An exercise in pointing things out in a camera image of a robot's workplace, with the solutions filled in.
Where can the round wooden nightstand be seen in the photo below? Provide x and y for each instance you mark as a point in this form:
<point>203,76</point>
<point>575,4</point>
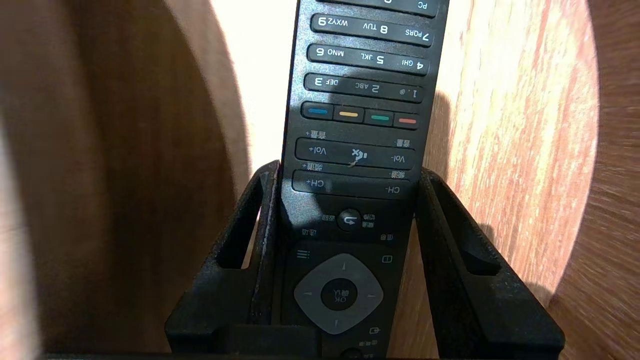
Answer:
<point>500,150</point>

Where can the black TV remote control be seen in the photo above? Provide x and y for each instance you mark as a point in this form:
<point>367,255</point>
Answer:
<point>360,150</point>

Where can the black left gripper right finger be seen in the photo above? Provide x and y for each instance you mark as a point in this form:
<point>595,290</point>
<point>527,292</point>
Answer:
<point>490,310</point>

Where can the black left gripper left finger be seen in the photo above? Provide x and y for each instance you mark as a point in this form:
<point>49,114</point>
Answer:
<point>220,300</point>

